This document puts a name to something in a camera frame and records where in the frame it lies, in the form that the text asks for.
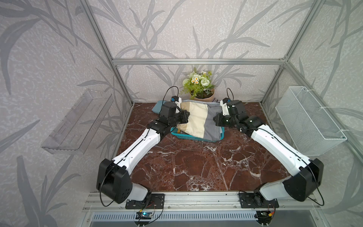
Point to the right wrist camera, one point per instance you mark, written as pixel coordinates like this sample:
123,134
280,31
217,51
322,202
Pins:
231,108

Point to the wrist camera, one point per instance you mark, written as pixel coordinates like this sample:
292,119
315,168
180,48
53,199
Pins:
171,108
231,108

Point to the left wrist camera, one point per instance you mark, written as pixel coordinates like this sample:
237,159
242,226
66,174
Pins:
171,108

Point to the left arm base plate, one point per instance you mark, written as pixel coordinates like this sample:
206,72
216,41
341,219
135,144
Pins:
152,201

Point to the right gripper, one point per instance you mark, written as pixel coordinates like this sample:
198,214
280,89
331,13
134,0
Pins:
218,121

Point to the aluminium front rail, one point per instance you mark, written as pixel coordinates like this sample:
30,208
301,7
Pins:
197,201

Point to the clear acrylic wall shelf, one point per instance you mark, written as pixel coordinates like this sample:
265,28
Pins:
75,132

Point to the beige grey striped pillowcase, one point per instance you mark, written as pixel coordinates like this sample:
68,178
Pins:
200,122

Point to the white wire wall basket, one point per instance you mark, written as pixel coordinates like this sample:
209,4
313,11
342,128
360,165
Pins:
311,128

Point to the potted artificial flower plant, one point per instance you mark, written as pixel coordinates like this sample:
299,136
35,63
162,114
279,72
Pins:
198,84

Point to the right circuit board with wires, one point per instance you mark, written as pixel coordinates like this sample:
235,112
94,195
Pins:
264,218

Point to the teal plastic basket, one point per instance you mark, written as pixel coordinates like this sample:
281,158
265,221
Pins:
181,135

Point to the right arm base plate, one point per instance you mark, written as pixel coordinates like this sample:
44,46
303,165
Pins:
256,201

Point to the left green circuit board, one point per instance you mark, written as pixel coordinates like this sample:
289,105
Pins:
144,215

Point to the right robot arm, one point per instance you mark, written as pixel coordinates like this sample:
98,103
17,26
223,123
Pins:
305,173

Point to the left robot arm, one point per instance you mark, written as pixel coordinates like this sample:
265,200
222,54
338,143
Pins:
113,179

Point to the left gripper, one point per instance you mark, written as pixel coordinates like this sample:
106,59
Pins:
184,117

